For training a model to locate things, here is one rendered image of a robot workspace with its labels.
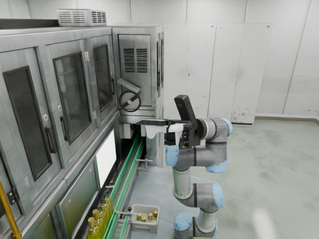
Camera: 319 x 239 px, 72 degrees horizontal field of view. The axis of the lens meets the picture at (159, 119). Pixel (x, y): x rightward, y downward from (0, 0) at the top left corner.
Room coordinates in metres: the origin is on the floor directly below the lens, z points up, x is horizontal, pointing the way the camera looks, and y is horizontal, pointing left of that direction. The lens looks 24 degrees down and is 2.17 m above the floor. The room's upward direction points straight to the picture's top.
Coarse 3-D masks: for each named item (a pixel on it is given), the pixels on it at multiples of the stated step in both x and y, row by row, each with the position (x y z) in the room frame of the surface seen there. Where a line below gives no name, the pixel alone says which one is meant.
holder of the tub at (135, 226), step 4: (124, 216) 1.25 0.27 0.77; (132, 224) 1.14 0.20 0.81; (136, 224) 1.14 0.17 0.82; (140, 224) 1.14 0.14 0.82; (144, 224) 1.13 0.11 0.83; (132, 228) 1.14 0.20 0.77; (136, 228) 1.14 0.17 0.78; (140, 228) 1.14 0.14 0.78; (144, 228) 1.14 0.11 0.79; (148, 228) 1.13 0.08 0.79; (152, 228) 1.13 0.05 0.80; (156, 228) 1.12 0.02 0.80; (152, 232) 1.13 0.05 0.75; (156, 232) 1.12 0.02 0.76
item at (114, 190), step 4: (140, 128) 2.43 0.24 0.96; (140, 132) 2.39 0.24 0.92; (136, 140) 2.16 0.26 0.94; (136, 144) 2.16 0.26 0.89; (132, 148) 1.98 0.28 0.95; (132, 152) 1.97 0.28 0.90; (128, 156) 1.80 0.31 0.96; (128, 160) 1.81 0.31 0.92; (124, 164) 1.68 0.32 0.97; (124, 168) 1.67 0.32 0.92; (124, 172) 1.65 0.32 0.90; (120, 176) 1.52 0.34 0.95; (120, 180) 1.52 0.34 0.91; (116, 184) 1.41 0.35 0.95; (116, 188) 1.41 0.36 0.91; (112, 192) 1.31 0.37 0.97; (116, 192) 1.39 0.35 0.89; (112, 196) 1.30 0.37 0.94; (112, 200) 1.29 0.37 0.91
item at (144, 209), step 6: (138, 204) 1.31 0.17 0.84; (132, 210) 1.27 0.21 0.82; (138, 210) 1.30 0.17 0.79; (144, 210) 1.29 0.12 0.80; (150, 210) 1.29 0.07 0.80; (132, 216) 1.24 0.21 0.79; (144, 216) 1.26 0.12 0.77; (132, 222) 1.14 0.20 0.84; (138, 222) 1.14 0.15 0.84; (144, 222) 1.14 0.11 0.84; (150, 222) 1.20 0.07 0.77; (156, 222) 1.14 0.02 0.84
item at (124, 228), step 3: (126, 216) 1.08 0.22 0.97; (126, 219) 1.07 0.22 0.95; (123, 222) 1.03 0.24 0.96; (126, 222) 1.07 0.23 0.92; (123, 225) 1.01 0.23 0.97; (126, 225) 1.06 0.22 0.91; (123, 228) 1.00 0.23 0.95; (126, 228) 1.05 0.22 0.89; (123, 231) 1.00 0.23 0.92; (120, 234) 0.94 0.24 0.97; (123, 234) 0.99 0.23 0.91; (120, 237) 0.93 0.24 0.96; (123, 237) 0.98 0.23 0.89
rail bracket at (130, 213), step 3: (129, 207) 1.12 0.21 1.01; (129, 210) 1.10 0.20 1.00; (120, 213) 1.12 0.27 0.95; (123, 213) 1.11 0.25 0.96; (126, 213) 1.11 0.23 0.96; (129, 213) 1.10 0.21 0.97; (132, 213) 1.11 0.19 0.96; (135, 213) 1.11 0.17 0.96; (138, 213) 1.11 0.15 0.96; (129, 216) 1.11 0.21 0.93; (129, 219) 1.11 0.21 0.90; (132, 219) 1.12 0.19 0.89
